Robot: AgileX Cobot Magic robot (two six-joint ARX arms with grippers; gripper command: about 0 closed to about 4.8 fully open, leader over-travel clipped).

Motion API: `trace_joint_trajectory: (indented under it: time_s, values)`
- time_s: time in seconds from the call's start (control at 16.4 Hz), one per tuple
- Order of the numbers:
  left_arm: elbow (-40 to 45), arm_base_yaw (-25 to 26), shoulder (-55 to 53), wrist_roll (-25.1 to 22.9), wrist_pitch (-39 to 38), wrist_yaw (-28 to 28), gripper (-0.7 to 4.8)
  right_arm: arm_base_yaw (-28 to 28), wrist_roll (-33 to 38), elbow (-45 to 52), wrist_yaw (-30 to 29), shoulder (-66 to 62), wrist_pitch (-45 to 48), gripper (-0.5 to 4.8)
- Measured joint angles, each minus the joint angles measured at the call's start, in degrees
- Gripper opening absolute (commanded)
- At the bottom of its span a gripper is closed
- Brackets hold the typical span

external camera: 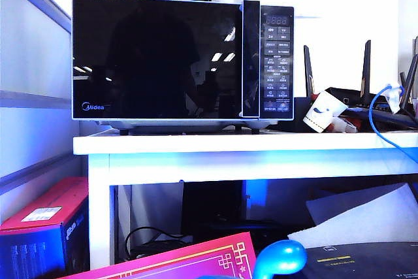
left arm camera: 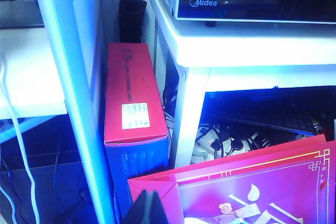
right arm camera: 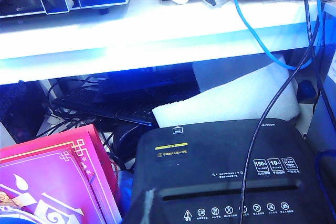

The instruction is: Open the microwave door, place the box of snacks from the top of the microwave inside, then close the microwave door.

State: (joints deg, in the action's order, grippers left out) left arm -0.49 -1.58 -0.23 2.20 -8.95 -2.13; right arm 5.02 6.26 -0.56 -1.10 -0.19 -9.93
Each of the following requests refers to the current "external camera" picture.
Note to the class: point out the grey paper sheet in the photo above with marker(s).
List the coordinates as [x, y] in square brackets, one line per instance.
[333, 208]

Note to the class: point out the red and black cardboard box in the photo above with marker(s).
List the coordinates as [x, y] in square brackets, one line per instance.
[39, 200]

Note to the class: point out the glossy blue rounded object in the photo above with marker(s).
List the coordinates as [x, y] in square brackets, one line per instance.
[281, 256]

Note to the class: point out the black router with antennas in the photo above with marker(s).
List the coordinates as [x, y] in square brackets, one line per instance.
[352, 94]

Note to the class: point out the white paper cup blue print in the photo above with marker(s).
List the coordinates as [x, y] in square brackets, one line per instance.
[321, 112]

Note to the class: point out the silver Midea microwave oven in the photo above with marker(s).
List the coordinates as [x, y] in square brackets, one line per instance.
[277, 63]

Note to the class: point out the black glass microwave door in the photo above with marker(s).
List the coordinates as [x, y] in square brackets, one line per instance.
[156, 63]

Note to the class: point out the small red white package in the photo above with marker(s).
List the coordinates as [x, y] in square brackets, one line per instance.
[343, 125]

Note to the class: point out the white paper sheet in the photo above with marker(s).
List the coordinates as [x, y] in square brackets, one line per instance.
[375, 223]

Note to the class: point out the grey partition frame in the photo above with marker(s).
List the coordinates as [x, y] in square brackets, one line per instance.
[32, 97]

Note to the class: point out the black computer case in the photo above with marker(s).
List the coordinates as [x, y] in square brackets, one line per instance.
[212, 200]

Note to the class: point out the white table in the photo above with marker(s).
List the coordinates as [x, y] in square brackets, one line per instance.
[228, 143]

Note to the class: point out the magenta box gold pattern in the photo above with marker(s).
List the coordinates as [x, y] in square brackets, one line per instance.
[196, 259]

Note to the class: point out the black box yellow print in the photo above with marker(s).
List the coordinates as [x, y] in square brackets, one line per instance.
[359, 259]

